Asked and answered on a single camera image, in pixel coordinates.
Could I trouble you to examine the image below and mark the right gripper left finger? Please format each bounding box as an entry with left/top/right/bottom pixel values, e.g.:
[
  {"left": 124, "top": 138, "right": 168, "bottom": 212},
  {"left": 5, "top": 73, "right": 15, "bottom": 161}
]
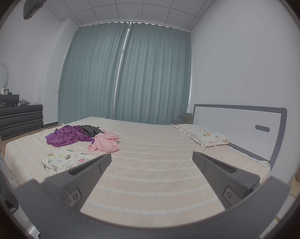
[{"left": 43, "top": 153, "right": 112, "bottom": 208}]

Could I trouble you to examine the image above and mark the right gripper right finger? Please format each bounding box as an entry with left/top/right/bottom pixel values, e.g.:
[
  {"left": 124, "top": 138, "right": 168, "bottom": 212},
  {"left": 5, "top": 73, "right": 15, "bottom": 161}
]
[{"left": 192, "top": 151, "right": 261, "bottom": 208}]

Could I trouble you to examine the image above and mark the white printed pyjama top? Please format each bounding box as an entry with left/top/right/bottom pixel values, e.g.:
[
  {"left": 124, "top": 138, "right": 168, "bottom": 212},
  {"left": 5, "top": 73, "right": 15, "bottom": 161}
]
[{"left": 40, "top": 148, "right": 97, "bottom": 177}]

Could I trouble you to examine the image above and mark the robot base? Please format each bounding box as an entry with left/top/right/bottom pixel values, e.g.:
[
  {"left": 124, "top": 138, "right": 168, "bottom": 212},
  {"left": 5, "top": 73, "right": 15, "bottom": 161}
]
[{"left": 0, "top": 136, "right": 19, "bottom": 215}]

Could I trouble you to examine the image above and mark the bed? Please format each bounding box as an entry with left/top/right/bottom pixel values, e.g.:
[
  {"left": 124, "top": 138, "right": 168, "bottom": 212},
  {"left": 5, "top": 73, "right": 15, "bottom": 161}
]
[{"left": 4, "top": 104, "right": 288, "bottom": 221}]

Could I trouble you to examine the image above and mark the pink garment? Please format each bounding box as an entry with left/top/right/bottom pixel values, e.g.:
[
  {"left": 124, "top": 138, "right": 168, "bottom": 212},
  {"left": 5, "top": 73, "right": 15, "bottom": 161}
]
[{"left": 88, "top": 131, "right": 121, "bottom": 154}]

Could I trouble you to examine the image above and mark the purple garment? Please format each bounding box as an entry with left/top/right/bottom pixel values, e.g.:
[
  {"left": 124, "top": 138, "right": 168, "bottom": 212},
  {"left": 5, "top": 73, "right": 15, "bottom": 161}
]
[{"left": 45, "top": 125, "right": 94, "bottom": 148}]

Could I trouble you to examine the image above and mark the white printed pillow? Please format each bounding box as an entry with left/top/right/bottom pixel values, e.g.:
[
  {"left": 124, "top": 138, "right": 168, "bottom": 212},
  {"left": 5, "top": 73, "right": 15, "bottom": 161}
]
[{"left": 174, "top": 124, "right": 230, "bottom": 149}]

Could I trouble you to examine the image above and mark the black garment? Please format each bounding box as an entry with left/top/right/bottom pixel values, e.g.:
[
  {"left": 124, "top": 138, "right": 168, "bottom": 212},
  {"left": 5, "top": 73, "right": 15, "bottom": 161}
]
[{"left": 81, "top": 125, "right": 105, "bottom": 137}]

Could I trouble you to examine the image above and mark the grey bedside table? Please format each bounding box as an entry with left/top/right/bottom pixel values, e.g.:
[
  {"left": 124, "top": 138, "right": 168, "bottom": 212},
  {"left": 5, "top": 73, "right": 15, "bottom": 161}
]
[{"left": 171, "top": 112, "right": 193, "bottom": 125}]

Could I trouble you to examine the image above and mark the blue-green curtain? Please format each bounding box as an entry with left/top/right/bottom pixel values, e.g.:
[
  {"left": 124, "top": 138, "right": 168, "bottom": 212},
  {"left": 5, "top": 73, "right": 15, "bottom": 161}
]
[
  {"left": 113, "top": 21, "right": 192, "bottom": 125},
  {"left": 58, "top": 23, "right": 129, "bottom": 125}
]

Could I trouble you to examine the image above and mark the round white mirror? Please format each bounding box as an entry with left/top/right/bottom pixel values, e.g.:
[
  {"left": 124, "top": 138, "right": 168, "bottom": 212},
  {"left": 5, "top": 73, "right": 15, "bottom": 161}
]
[{"left": 0, "top": 63, "right": 9, "bottom": 89}]

